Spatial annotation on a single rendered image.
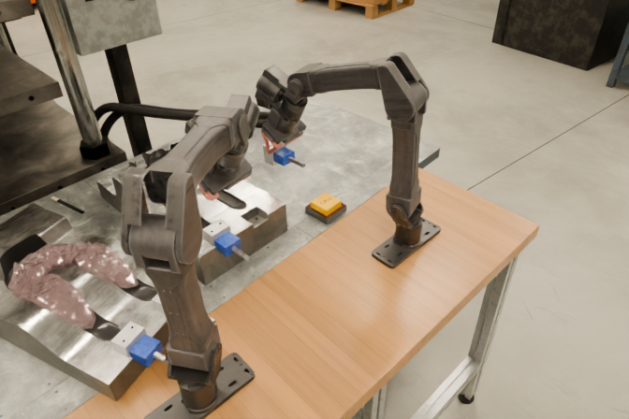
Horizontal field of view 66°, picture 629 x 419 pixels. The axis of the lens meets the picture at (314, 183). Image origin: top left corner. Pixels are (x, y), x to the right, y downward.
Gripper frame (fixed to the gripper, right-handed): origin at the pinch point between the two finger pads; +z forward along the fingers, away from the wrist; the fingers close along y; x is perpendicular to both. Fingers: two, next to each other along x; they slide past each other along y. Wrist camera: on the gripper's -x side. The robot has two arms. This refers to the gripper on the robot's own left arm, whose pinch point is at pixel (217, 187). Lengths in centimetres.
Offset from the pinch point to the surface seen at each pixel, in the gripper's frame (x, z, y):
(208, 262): 10.2, 10.6, 8.7
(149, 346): 17.7, 2.5, 29.4
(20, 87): -71, 42, 11
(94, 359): 13.0, 6.2, 37.7
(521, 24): -19, 151, -388
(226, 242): 9.7, 6.4, 4.1
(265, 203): 6.5, 12.1, -12.1
